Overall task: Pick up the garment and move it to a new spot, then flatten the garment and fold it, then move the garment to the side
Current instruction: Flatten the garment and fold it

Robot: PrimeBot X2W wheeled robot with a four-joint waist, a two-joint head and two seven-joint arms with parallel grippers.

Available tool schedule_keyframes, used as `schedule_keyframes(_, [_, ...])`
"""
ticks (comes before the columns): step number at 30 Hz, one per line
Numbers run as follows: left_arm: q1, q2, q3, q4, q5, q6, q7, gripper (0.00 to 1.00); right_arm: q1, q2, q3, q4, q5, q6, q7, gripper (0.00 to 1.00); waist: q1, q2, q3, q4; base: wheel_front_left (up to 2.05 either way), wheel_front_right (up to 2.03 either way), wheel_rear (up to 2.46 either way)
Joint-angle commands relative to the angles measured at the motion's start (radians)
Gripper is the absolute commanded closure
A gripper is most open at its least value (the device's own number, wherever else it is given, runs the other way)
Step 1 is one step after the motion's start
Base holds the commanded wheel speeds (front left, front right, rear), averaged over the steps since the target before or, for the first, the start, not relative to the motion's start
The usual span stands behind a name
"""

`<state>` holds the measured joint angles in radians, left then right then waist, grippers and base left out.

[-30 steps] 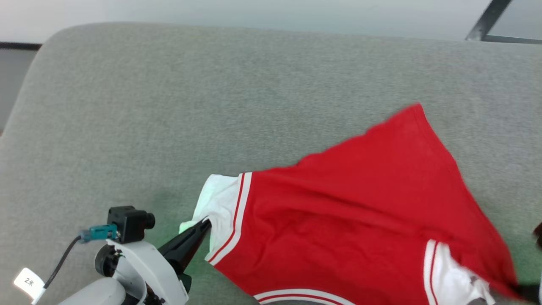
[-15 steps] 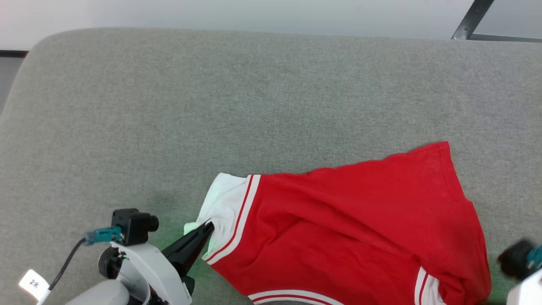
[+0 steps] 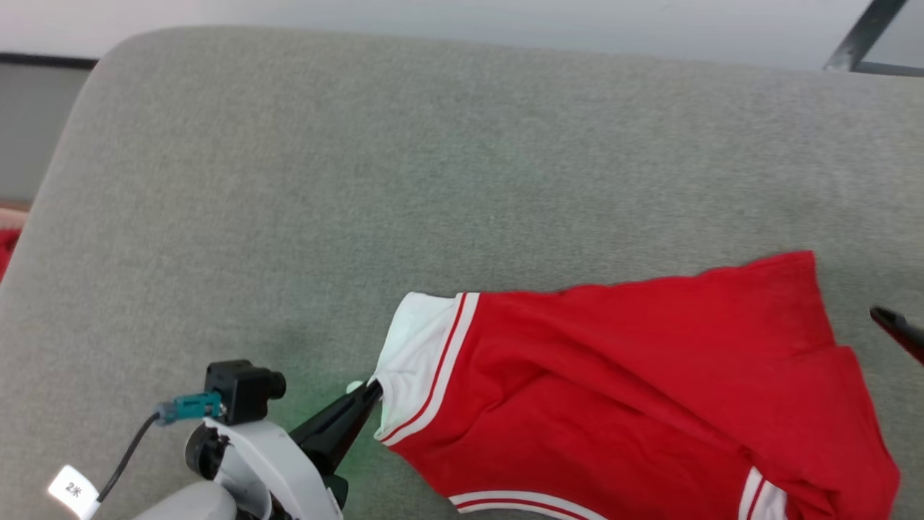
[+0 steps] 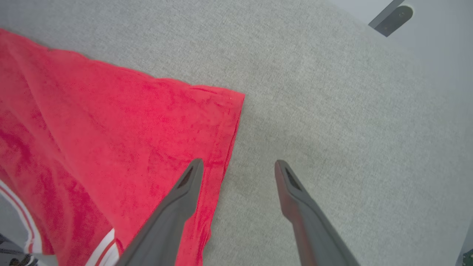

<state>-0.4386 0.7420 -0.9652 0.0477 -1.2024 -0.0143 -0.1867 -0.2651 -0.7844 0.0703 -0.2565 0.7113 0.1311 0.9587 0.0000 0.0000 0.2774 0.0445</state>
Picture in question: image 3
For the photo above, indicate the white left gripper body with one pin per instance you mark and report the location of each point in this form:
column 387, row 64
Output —
column 271, row 469

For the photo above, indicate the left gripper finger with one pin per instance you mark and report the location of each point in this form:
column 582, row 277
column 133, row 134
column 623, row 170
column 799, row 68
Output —
column 336, row 419
column 345, row 444

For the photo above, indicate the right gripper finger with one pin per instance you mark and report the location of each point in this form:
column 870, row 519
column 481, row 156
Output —
column 902, row 326

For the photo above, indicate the red and white jersey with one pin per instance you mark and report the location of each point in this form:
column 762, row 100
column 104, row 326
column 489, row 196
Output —
column 650, row 375

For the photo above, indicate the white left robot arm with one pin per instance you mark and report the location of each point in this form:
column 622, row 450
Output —
column 184, row 505

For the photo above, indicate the grey fabric sofa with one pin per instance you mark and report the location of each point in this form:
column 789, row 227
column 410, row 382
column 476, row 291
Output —
column 361, row 180

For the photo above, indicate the red cloth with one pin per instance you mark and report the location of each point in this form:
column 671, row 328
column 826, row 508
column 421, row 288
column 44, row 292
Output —
column 7, row 253

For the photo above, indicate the black metal frame bar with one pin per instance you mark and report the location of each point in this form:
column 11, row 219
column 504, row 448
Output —
column 863, row 36

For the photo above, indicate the grey panel with black frame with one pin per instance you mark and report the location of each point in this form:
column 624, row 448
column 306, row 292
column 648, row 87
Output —
column 36, row 130

